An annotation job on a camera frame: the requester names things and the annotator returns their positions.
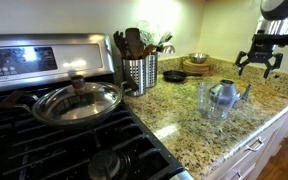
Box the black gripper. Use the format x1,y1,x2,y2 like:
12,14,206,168
234,43,284,80

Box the grey conical chopper lid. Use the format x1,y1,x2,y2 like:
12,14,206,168
208,79,243,110

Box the small steel bowl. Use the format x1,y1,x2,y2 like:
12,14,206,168
188,52,211,65

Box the clear plastic chopper bowl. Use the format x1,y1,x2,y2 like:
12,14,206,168
196,80,239,121

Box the glass pan lid wooden knob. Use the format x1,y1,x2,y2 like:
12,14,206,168
37,74,124,123

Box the kitchen base cabinet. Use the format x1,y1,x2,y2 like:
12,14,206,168
203,96,288,180

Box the small black iron skillet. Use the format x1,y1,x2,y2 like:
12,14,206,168
162,69,204,83

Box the steel ladle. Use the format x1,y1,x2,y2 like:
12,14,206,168
156,43,176,55

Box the perforated steel utensil holder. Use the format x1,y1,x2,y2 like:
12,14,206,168
121,57,148,98
145,52,159,89

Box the wooden spoon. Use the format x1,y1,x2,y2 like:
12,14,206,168
140,44,158,60

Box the wooden spatula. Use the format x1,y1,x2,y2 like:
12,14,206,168
124,27,145,60

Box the black kitchen utensil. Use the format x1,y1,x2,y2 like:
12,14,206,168
113,30,129,60

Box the black stove burner cap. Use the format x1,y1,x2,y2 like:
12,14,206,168
87,149,122,180

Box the steel frying pan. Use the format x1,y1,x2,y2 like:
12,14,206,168
0,81,141,130

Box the stainless steel gas stove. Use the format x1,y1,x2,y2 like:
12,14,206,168
0,33,194,180

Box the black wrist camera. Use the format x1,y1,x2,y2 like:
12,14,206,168
252,33,288,48

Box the silver drawer handle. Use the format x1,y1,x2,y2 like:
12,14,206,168
229,169,244,180
245,136,265,153

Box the wire whisk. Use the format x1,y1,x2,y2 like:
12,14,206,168
137,20,162,48

